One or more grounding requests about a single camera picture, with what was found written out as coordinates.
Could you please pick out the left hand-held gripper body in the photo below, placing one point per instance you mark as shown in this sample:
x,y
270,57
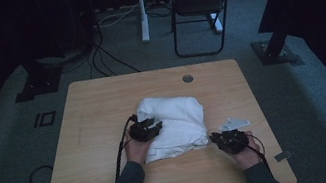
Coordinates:
x,y
140,133

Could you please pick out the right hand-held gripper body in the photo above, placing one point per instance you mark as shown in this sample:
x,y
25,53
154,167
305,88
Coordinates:
x,y
233,138

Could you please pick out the white cloth garment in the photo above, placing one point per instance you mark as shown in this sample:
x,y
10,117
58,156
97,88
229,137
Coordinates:
x,y
179,119

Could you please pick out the person's left hand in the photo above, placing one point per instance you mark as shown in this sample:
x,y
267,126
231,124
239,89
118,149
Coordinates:
x,y
137,150

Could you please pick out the person's right hand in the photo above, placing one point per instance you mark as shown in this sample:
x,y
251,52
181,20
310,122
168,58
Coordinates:
x,y
247,158

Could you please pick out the grey tape piece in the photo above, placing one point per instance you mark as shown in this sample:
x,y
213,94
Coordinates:
x,y
282,155

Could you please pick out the black metal stand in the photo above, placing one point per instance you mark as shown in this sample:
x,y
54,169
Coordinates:
x,y
39,83
274,51

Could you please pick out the black folding chair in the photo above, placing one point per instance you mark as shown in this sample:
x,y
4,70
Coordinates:
x,y
199,0

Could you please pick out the white desk frame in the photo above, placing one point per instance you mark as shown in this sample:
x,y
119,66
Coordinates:
x,y
144,17

